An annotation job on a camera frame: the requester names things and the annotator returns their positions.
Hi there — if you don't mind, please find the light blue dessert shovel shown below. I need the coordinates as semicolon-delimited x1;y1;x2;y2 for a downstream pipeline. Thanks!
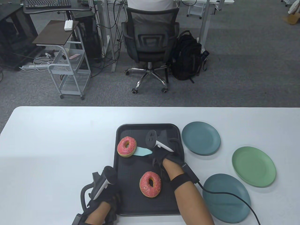
133;147;153;157

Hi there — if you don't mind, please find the pink frosted mini donut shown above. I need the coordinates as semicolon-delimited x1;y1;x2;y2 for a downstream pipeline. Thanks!
139;171;162;198
117;136;137;158

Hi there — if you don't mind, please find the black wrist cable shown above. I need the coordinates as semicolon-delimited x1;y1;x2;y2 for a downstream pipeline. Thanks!
198;182;261;225

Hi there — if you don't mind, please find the brown side table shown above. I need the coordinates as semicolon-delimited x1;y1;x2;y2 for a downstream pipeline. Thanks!
32;20;79;46

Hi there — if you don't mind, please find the black desk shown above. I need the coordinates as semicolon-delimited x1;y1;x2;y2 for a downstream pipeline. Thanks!
22;0;94;15

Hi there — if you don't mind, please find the black wrist band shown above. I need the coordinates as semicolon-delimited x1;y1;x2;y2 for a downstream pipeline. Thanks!
71;213;87;225
170;163;200;191

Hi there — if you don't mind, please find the person's left forearm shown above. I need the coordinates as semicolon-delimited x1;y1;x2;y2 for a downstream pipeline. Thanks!
84;202;111;225

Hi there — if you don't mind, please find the white rolling cart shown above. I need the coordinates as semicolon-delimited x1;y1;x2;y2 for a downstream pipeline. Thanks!
48;25;92;100

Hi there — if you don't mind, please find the person's right forearm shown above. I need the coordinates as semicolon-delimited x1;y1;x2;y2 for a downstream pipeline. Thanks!
163;158;215;225

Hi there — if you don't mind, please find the white power strip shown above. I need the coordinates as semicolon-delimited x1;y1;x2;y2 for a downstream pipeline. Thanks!
19;64;51;71

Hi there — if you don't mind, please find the black backpack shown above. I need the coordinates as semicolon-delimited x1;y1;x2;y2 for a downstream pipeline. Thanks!
172;30;210;83

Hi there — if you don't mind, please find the black computer tower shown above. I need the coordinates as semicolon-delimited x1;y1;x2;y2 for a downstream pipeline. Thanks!
79;15;103;63

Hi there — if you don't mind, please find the person's right hand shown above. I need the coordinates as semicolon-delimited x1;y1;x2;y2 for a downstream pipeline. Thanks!
152;138;186;181

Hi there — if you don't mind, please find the green round plate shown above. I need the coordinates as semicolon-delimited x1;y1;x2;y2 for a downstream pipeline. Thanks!
232;146;276;187

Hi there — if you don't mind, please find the person's left hand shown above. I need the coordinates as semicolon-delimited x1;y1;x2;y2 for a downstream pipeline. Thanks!
87;185;121;222

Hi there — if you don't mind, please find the black mesh office chair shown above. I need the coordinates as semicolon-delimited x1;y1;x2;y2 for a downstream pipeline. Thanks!
121;7;180;94

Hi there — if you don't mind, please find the black keyboard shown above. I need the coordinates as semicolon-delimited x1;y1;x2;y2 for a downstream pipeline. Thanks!
25;0;71;9

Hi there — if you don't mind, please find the bundle of black cables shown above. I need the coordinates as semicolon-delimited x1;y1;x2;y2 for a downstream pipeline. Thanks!
93;0;128;78

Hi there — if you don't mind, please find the tangle of white cables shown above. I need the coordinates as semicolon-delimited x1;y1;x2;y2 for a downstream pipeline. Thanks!
33;56;56;69

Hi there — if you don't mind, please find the teal round plate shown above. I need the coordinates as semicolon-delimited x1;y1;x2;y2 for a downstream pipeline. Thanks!
182;121;221;156
202;173;251;223

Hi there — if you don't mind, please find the white desk frame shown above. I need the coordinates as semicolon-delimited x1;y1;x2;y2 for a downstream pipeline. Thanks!
94;0;117;72
183;0;235;44

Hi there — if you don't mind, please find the black white hand controller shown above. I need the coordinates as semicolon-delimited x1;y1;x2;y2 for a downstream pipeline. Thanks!
145;130;175;153
80;166;117;212

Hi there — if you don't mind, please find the cardboard box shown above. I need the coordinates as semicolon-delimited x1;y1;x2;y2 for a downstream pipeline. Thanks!
282;12;300;25

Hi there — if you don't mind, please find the black baking tray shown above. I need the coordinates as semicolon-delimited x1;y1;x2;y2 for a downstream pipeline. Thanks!
110;124;191;216

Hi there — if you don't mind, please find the small white trolley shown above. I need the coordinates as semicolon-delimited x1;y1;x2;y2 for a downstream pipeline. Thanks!
187;0;210;19

